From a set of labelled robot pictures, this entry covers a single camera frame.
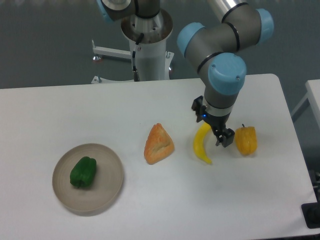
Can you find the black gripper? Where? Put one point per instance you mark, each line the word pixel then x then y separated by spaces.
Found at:
pixel 224 136

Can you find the green bell pepper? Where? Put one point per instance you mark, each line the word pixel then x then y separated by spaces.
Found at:
pixel 83 173

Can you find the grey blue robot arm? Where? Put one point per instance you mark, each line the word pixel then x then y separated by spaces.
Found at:
pixel 212 52

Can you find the yellow orange bell pepper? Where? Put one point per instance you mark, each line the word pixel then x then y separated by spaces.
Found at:
pixel 246 140

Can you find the beige round plate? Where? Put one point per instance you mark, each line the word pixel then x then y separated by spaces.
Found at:
pixel 104 188

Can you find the yellow banana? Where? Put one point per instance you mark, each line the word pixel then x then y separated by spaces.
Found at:
pixel 198 143

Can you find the orange triangular bread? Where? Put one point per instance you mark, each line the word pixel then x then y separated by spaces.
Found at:
pixel 158 146

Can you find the white side table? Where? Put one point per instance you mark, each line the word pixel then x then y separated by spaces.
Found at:
pixel 310 99

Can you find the black clamp at table edge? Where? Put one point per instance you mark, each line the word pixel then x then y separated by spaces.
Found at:
pixel 311 211

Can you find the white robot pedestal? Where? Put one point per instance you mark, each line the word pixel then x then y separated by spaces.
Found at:
pixel 147 38

